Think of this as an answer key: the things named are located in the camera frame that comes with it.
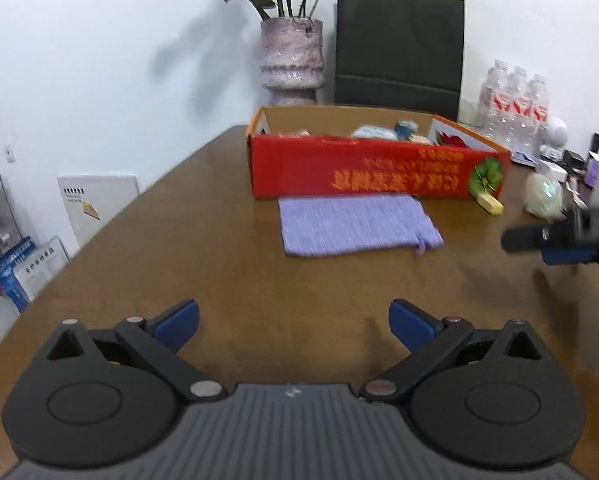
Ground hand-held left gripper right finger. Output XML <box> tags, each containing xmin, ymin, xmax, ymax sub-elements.
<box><xmin>359</xmin><ymin>299</ymin><xmax>551</xmax><ymax>404</ymax></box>

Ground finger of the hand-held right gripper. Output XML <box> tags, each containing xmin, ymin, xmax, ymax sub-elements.
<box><xmin>500</xmin><ymin>222</ymin><xmax>576</xmax><ymax>254</ymax></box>
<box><xmin>539</xmin><ymin>246</ymin><xmax>599</xmax><ymax>267</ymax></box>

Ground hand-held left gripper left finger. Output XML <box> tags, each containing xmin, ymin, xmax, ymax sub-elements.
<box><xmin>44</xmin><ymin>299</ymin><xmax>228</xmax><ymax>403</ymax></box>

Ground purple woven cloth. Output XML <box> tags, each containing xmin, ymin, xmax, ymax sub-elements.
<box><xmin>278</xmin><ymin>195</ymin><xmax>445</xmax><ymax>260</ymax></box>

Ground red cardboard box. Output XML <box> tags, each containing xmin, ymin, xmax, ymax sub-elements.
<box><xmin>246</xmin><ymin>105</ymin><xmax>511</xmax><ymax>202</ymax></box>

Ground wooden desktop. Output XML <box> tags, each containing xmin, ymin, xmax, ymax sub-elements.
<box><xmin>0</xmin><ymin>125</ymin><xmax>599</xmax><ymax>461</ymax></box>

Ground iridescent crumpled ball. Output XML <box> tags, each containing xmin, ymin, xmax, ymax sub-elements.
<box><xmin>523</xmin><ymin>170</ymin><xmax>564</xmax><ymax>219</ymax></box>

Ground small yellow block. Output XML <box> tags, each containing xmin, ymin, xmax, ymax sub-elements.
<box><xmin>476</xmin><ymin>192</ymin><xmax>505</xmax><ymax>214</ymax></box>

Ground white charger brick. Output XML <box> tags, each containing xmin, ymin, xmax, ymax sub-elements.
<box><xmin>534</xmin><ymin>160</ymin><xmax>568</xmax><ymax>181</ymax></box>

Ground white round robot speaker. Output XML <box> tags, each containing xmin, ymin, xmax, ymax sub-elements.
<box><xmin>539</xmin><ymin>117</ymin><xmax>569</xmax><ymax>161</ymax></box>

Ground clear water bottle red label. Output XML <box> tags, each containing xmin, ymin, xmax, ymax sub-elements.
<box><xmin>502</xmin><ymin>66</ymin><xmax>529</xmax><ymax>149</ymax></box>
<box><xmin>522</xmin><ymin>74</ymin><xmax>550</xmax><ymax>154</ymax></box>
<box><xmin>479</xmin><ymin>60</ymin><xmax>510</xmax><ymax>139</ymax></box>

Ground clear plastic container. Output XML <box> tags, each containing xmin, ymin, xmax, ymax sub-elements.
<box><xmin>458</xmin><ymin>100</ymin><xmax>485</xmax><ymax>129</ymax></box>

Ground white box on floor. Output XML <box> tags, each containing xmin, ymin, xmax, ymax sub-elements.
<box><xmin>56</xmin><ymin>175</ymin><xmax>140</xmax><ymax>250</ymax></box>

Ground blue carton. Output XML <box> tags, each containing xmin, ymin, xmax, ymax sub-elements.
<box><xmin>0</xmin><ymin>236</ymin><xmax>70</xmax><ymax>314</ymax></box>

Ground black paper bag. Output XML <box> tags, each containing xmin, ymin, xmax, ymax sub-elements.
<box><xmin>333</xmin><ymin>0</ymin><xmax>466</xmax><ymax>123</ymax></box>

